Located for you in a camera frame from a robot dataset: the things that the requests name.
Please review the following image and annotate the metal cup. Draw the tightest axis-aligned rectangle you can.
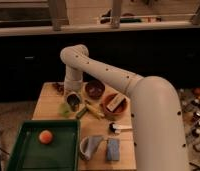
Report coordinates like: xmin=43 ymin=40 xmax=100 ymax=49
xmin=66 ymin=94 xmax=81 ymax=112

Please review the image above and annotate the grey cloth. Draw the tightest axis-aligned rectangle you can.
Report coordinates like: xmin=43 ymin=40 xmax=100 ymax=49
xmin=84 ymin=135 xmax=103 ymax=160

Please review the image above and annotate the green plastic cup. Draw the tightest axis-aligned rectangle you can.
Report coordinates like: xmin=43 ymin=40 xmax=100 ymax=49
xmin=58 ymin=103 xmax=72 ymax=118

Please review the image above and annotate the dark grape bunch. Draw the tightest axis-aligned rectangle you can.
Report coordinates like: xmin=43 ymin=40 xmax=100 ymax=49
xmin=52 ymin=82 xmax=64 ymax=95

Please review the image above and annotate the orange ball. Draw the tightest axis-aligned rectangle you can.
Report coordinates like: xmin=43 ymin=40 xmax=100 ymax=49
xmin=39 ymin=130 xmax=53 ymax=144

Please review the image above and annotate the wooden block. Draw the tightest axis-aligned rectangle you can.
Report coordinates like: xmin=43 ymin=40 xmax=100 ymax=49
xmin=106 ymin=94 xmax=125 ymax=112

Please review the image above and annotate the white mug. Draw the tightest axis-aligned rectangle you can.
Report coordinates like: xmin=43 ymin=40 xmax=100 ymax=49
xmin=80 ymin=137 xmax=93 ymax=160

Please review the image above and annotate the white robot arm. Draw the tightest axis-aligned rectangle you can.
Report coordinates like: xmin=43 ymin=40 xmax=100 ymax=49
xmin=60 ymin=44 xmax=189 ymax=171

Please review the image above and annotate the dark brown bowl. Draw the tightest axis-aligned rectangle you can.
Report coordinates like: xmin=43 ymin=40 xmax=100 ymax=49
xmin=85 ymin=80 xmax=105 ymax=100

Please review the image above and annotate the blue sponge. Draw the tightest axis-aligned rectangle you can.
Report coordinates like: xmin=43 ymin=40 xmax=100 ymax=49
xmin=106 ymin=138 xmax=120 ymax=161

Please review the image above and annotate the green plastic tray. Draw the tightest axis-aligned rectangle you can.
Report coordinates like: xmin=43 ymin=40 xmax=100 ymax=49
xmin=6 ymin=120 xmax=80 ymax=171

